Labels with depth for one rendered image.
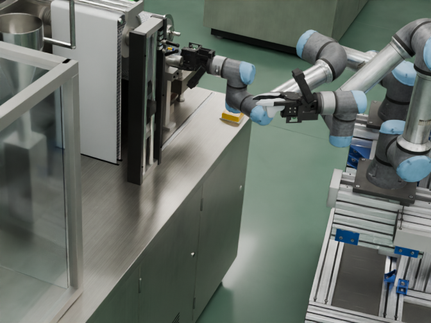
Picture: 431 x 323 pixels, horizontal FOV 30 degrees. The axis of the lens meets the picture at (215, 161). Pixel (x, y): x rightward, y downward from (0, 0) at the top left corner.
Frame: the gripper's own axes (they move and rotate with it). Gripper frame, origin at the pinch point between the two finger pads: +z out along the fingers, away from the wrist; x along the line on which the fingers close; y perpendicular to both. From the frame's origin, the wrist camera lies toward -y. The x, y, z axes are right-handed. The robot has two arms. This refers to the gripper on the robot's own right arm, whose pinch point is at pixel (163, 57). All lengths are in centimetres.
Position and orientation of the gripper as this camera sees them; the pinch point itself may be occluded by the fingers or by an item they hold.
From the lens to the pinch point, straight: 301.1
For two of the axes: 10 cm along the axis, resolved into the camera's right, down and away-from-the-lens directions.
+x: -3.8, 4.7, -7.9
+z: -9.2, -2.6, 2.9
